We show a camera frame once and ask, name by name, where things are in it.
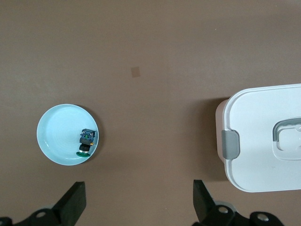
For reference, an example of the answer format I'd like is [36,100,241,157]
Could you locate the small blue black object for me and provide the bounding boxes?
[76,128,97,157]

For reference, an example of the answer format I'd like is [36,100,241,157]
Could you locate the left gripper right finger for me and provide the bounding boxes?
[191,179,283,226]

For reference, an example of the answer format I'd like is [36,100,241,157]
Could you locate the white lidded storage box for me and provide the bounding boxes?
[215,83,301,193]

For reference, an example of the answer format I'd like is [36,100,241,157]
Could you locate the light blue round plate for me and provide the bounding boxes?
[36,104,99,166]

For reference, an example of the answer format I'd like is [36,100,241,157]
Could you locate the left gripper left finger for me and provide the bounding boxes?
[0,181,87,226]

